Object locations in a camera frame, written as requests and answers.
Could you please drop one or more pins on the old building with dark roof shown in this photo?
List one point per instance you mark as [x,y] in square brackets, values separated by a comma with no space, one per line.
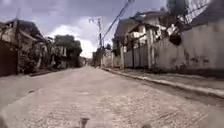
[28,31]

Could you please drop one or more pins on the dark metal gate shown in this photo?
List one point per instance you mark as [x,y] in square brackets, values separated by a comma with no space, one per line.
[8,60]

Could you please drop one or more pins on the pale fence with posts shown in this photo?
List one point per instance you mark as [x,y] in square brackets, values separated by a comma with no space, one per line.
[136,56]

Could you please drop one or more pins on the utility pole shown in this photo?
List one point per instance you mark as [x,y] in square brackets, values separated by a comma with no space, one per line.
[99,33]

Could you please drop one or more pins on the grey concrete road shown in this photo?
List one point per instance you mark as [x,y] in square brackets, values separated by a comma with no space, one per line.
[100,100]

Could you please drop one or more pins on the white two-storey house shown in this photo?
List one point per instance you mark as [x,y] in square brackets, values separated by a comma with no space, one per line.
[140,26]

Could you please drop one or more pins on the green bushes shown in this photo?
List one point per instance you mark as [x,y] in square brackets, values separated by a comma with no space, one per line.
[33,60]

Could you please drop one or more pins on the dark green trees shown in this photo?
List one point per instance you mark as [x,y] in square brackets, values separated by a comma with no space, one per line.
[68,45]

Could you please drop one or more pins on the raised concrete kerb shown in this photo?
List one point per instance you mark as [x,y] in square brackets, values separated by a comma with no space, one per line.
[43,72]

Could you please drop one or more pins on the white boundary wall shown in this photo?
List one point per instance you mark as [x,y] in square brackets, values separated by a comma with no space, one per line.
[200,50]

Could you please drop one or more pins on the grey concrete pavement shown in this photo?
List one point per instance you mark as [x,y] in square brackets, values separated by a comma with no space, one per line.
[186,81]

